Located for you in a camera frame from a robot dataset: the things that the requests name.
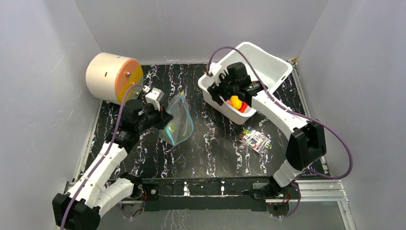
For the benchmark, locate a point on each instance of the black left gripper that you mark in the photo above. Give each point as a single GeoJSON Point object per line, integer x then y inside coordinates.
{"type": "Point", "coordinates": [164, 118]}

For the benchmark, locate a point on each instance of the yellow toy mango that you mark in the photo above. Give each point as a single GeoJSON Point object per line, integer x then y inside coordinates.
{"type": "Point", "coordinates": [235, 102]}

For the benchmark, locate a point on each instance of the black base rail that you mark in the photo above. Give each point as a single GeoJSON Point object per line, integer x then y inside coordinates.
{"type": "Point", "coordinates": [218, 193]}

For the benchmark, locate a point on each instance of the red toy pepper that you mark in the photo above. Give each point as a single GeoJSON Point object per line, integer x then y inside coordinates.
{"type": "Point", "coordinates": [243, 107]}

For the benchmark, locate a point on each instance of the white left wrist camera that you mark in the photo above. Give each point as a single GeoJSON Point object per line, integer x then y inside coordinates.
{"type": "Point", "coordinates": [153, 96]}

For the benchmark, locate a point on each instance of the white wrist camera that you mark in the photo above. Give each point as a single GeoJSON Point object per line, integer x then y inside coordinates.
{"type": "Point", "coordinates": [214, 71]}
{"type": "Point", "coordinates": [153, 96]}

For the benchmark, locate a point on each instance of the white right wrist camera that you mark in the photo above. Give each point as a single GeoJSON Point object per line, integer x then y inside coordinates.
{"type": "Point", "coordinates": [214, 71]}

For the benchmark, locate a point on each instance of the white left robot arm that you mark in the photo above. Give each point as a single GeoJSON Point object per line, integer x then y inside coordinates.
{"type": "Point", "coordinates": [90, 198]}

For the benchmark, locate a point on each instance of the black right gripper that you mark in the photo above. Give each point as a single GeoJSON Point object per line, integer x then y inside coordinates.
{"type": "Point", "coordinates": [217, 94]}

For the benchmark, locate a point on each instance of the pack of coloured markers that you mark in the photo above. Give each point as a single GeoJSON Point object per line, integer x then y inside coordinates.
{"type": "Point", "coordinates": [254, 140]}

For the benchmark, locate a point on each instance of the green toy lime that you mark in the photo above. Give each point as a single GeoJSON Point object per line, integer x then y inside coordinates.
{"type": "Point", "coordinates": [176, 129]}

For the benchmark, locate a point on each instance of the aluminium frame rail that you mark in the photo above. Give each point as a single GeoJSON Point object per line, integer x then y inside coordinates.
{"type": "Point", "coordinates": [308, 190]}

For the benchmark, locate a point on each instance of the white plastic bin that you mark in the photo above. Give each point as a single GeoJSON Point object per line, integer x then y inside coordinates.
{"type": "Point", "coordinates": [270, 69]}

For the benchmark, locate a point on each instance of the cream cylinder with orange face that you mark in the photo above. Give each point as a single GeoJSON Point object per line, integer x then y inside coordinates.
{"type": "Point", "coordinates": [108, 76]}

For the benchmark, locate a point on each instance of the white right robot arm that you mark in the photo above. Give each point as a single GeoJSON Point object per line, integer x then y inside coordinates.
{"type": "Point", "coordinates": [306, 138]}

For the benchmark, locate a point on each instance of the clear zip top bag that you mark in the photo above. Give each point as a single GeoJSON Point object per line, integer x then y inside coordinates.
{"type": "Point", "coordinates": [179, 108]}

